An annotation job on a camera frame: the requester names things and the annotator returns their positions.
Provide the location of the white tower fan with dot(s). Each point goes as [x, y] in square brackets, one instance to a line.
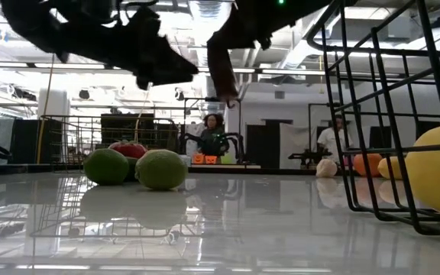
[54, 107]

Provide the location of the black equipment box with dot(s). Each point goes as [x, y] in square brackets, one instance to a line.
[128, 126]

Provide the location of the small black monitor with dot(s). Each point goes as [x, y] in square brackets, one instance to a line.
[428, 128]

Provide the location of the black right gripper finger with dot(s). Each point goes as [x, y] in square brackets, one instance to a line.
[239, 26]

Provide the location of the yellow lemon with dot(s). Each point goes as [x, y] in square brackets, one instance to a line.
[430, 183]

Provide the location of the white garlic bulb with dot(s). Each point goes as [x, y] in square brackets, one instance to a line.
[326, 169]

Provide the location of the green lime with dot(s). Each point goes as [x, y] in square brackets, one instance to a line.
[105, 168]
[160, 170]

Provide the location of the person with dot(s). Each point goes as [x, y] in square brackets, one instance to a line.
[330, 141]
[212, 141]

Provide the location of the orange pumpkin bucket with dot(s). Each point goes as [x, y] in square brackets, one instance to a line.
[198, 159]
[211, 160]

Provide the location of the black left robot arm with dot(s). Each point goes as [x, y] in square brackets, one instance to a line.
[71, 34]

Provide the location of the orange fruit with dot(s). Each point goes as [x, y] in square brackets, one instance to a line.
[367, 168]

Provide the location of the green bucket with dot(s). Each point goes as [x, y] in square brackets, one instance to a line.
[225, 159]

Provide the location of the yellow round fruit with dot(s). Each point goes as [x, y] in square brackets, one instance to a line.
[388, 169]

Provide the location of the black storage cabinet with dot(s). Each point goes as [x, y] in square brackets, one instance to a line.
[25, 141]

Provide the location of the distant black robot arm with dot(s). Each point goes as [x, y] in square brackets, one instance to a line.
[239, 143]

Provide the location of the white hanging sheet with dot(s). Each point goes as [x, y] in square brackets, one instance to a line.
[298, 145]

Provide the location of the black metal frame stand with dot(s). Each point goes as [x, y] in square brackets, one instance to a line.
[240, 114]

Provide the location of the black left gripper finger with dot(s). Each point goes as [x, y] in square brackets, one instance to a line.
[174, 65]
[155, 82]

